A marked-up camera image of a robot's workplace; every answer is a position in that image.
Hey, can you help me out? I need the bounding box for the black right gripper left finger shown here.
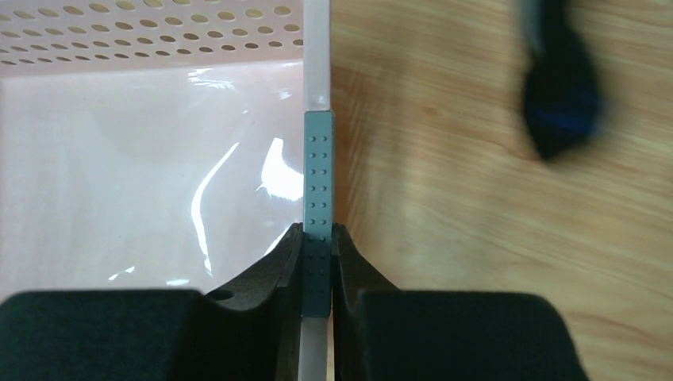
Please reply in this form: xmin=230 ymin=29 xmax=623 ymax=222
xmin=1 ymin=224 xmax=302 ymax=380

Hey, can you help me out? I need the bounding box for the pink plastic basket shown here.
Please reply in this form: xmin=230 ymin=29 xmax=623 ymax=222
xmin=1 ymin=1 xmax=333 ymax=380

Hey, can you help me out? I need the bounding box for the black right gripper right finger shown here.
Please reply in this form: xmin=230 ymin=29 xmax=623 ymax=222
xmin=332 ymin=224 xmax=587 ymax=381

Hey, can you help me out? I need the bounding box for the black blue sock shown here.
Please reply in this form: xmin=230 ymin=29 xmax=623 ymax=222
xmin=520 ymin=0 xmax=604 ymax=161

